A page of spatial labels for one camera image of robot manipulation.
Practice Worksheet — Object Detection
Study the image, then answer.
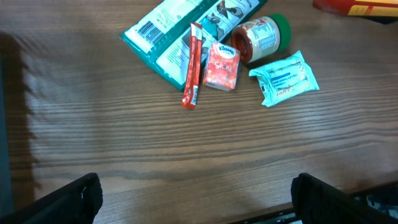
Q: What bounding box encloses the white jar green lid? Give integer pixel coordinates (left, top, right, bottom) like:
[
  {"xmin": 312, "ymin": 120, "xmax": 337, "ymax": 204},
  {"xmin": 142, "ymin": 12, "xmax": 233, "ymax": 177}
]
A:
[{"xmin": 231, "ymin": 14, "xmax": 292, "ymax": 63}]

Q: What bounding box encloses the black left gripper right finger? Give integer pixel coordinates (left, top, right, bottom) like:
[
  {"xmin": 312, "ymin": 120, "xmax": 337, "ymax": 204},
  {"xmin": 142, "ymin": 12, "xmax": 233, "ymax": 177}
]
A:
[{"xmin": 291, "ymin": 173, "xmax": 397, "ymax": 224}]

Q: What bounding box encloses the red stick sachet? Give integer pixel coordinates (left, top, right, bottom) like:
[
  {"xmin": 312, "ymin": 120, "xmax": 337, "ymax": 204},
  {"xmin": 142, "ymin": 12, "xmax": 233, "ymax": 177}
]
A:
[{"xmin": 182, "ymin": 22, "xmax": 203, "ymax": 109}]

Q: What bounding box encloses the yellow bottle green cap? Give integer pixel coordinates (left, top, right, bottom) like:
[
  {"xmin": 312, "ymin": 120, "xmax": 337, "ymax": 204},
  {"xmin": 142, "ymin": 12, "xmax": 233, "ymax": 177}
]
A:
[{"xmin": 313, "ymin": 0, "xmax": 397, "ymax": 17}]

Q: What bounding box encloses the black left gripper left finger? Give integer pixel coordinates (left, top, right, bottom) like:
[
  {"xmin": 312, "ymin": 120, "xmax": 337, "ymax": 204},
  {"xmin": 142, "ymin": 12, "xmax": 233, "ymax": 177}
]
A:
[{"xmin": 1, "ymin": 172, "xmax": 103, "ymax": 224}]

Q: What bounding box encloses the teal wet wipes pack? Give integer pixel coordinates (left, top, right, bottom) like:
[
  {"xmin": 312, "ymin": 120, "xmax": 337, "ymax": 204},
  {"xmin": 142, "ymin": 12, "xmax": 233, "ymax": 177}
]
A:
[{"xmin": 249, "ymin": 51, "xmax": 320, "ymax": 108}]

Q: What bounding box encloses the grey plastic mesh basket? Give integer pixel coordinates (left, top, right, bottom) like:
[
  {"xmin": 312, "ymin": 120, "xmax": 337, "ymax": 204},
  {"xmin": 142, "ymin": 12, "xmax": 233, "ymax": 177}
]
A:
[{"xmin": 0, "ymin": 58, "xmax": 14, "ymax": 218}]

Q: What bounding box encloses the green 3M glove package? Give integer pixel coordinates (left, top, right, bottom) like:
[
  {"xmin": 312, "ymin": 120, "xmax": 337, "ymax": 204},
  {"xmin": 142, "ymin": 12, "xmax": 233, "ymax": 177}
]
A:
[{"xmin": 121, "ymin": 0, "xmax": 267, "ymax": 90}]

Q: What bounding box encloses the orange Kleenex tissue pack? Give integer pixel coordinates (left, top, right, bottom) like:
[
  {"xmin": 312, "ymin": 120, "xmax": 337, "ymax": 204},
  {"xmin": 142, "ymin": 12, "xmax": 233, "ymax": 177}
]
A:
[{"xmin": 203, "ymin": 42, "xmax": 241, "ymax": 91}]

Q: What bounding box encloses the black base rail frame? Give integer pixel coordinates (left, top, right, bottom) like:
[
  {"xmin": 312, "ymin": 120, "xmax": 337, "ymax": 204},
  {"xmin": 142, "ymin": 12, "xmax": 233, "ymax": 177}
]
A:
[{"xmin": 233, "ymin": 181, "xmax": 397, "ymax": 224}]

